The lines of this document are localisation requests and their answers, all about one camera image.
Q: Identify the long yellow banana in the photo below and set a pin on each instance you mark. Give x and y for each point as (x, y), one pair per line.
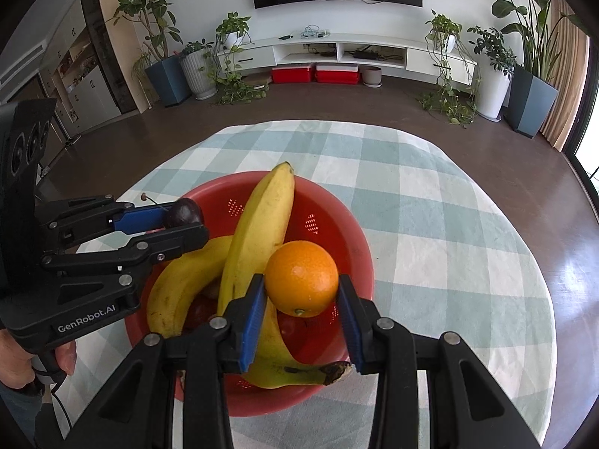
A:
(260, 231)

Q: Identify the red storage box left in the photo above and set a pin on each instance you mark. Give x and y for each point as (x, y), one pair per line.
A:
(292, 74)

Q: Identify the small grey pot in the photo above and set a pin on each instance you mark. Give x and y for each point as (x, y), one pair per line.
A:
(371, 76)

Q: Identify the red plastic colander bowl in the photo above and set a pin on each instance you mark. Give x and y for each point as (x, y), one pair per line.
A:
(316, 216)

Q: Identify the beige curtain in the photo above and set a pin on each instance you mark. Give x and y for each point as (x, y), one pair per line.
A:
(569, 75)

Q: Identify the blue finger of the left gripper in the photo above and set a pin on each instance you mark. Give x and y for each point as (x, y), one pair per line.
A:
(157, 247)
(139, 219)

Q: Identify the tall plant blue pot left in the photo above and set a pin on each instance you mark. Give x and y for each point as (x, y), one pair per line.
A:
(163, 70)

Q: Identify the large leaf plant blue pot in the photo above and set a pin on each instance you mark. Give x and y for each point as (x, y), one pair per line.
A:
(532, 96)

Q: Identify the dark cherry with stem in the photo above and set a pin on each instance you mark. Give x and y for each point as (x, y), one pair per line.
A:
(182, 212)

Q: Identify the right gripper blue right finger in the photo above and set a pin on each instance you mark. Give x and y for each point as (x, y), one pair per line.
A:
(349, 307)

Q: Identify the trailing pothos on console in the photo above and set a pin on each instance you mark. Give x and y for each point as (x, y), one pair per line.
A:
(225, 62)
(454, 100)

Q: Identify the plant in white ribbed pot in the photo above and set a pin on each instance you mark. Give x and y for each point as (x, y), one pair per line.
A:
(196, 62)

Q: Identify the green white checkered tablecloth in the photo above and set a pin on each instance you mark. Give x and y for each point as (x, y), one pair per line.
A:
(445, 258)

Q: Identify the curved yellow banana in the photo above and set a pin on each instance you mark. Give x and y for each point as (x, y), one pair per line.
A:
(180, 282)

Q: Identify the white tv console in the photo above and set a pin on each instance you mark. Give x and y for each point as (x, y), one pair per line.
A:
(396, 57)

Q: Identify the trailing pothos on console right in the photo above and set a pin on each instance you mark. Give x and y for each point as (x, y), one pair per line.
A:
(454, 100)

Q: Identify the red storage box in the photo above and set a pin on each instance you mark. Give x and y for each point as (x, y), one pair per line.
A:
(337, 74)
(292, 74)

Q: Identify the person's left forearm sleeve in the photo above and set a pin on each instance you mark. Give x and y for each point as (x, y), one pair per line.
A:
(19, 410)

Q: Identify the red storage box right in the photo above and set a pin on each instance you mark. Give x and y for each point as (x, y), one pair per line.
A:
(337, 74)

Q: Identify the bushy plant white pot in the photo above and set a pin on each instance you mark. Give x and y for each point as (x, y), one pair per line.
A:
(495, 69)

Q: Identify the person's left hand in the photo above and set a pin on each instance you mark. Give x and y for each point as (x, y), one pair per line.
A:
(16, 367)

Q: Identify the trailing pothos on console left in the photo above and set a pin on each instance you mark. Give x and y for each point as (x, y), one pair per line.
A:
(225, 62)

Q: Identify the white cabinet shelving unit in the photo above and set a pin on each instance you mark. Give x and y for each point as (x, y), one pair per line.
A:
(89, 67)

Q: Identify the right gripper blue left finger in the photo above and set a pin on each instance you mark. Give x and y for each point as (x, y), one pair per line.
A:
(253, 307)

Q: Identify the large orange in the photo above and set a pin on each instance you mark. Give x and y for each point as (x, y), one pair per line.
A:
(301, 279)

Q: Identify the red tomato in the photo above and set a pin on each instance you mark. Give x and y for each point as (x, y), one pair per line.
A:
(201, 310)

